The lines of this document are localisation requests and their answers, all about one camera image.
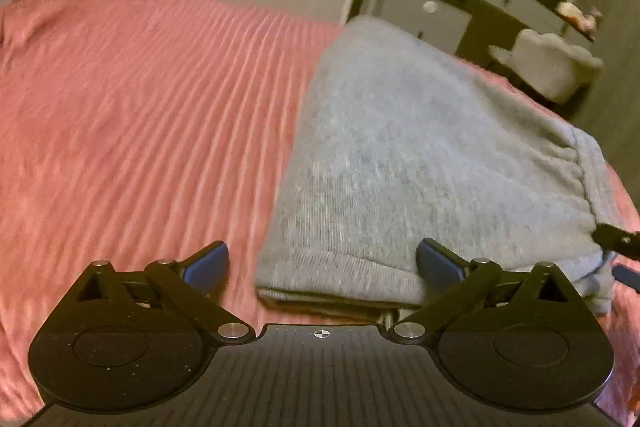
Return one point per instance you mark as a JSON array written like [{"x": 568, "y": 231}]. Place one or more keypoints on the pink ribbed bedspread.
[{"x": 125, "y": 132}]

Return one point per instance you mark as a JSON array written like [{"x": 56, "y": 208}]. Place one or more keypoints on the pink plush toy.
[{"x": 577, "y": 14}]

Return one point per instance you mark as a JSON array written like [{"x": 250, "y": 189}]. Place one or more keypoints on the grey pants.
[{"x": 400, "y": 157}]

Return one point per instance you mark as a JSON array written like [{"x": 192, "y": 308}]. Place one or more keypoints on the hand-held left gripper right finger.
[{"x": 439, "y": 266}]

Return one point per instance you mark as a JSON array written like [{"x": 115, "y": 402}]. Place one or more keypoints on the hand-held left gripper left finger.
[{"x": 206, "y": 268}]

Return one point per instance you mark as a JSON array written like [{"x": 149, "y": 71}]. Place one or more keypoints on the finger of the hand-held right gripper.
[
  {"x": 617, "y": 238},
  {"x": 627, "y": 276}
]

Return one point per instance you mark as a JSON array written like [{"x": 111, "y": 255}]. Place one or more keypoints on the white fluffy chair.
[{"x": 550, "y": 67}]

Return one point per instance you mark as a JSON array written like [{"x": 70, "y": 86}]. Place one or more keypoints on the grey bedside cabinet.
[{"x": 415, "y": 19}]

